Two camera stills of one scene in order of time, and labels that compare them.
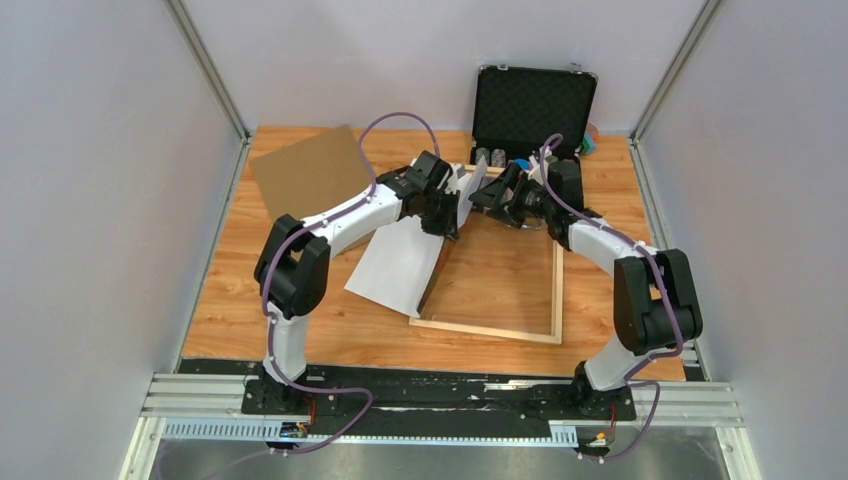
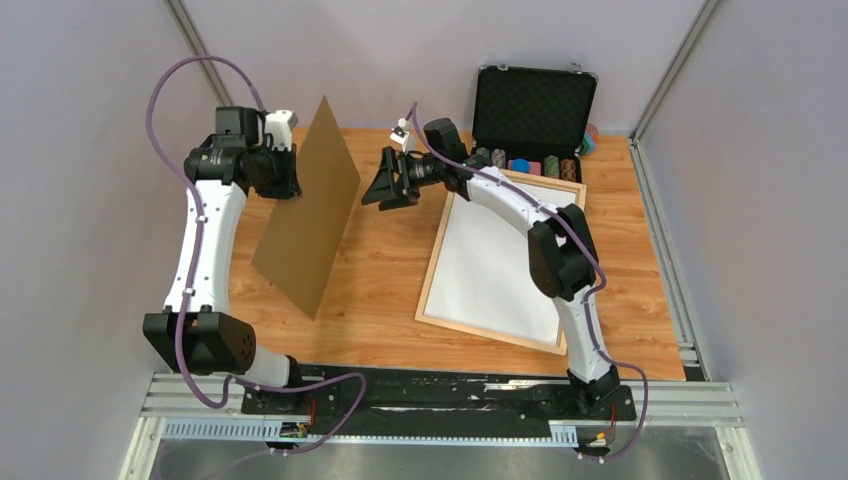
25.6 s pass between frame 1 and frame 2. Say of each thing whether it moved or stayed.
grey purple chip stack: stayed
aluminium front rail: stayed
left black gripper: moved
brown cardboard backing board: moved
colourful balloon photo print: moved
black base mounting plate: stayed
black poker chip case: stayed
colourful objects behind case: stayed
